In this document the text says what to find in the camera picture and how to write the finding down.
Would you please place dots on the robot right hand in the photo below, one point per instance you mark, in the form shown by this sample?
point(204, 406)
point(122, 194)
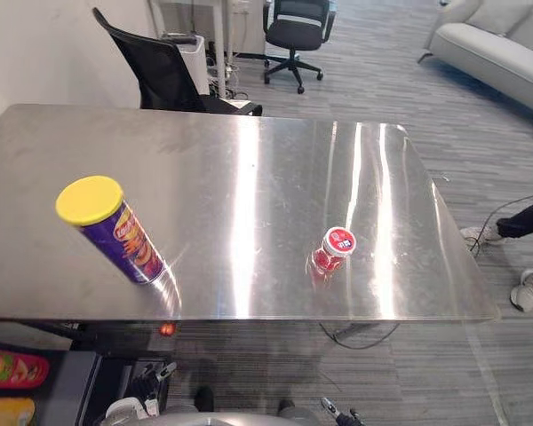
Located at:
point(344, 417)

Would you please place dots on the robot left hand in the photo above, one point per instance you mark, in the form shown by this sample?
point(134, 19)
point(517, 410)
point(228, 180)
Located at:
point(151, 386)

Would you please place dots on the purple chips can yellow lid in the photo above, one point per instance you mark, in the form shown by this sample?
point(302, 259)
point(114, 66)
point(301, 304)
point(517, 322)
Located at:
point(129, 239)

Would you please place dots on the robot silver left arm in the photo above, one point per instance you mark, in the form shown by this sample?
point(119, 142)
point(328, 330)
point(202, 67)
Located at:
point(124, 410)

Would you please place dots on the shelf unit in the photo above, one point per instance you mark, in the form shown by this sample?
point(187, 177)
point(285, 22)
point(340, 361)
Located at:
point(84, 377)

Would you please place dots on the red gum bottle white lid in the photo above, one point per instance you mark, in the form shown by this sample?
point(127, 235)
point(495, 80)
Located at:
point(337, 242)

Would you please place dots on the robot dark left foot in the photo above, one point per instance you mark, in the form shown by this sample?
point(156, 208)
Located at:
point(204, 397)

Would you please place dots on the robot dark foot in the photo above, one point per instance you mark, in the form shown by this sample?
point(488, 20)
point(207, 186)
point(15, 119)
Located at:
point(286, 404)
point(204, 397)

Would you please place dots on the robot dark right foot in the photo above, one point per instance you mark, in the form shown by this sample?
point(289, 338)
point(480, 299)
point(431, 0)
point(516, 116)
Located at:
point(286, 404)

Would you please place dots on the small red light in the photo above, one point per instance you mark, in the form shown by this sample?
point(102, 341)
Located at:
point(168, 329)

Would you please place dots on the robot silver torso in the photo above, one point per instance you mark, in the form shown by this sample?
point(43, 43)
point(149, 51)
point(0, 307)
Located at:
point(231, 420)

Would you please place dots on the person's foot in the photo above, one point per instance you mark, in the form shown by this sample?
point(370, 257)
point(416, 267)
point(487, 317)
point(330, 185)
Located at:
point(482, 233)
point(526, 290)

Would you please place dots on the person's leg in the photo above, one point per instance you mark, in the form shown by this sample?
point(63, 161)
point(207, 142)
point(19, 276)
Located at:
point(528, 217)

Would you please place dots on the black mesh chair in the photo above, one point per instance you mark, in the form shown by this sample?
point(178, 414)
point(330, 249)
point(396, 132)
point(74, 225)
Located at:
point(160, 71)

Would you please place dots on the white box appliance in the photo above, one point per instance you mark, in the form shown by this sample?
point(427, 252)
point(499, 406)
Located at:
point(194, 62)

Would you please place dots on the white desk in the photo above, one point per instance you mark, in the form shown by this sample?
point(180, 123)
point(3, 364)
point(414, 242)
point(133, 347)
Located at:
point(248, 31)

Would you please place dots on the black swivel office chair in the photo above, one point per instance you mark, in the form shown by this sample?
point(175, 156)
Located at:
point(297, 31)

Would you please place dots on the light grey sofa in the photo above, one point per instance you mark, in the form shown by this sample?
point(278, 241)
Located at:
point(493, 57)

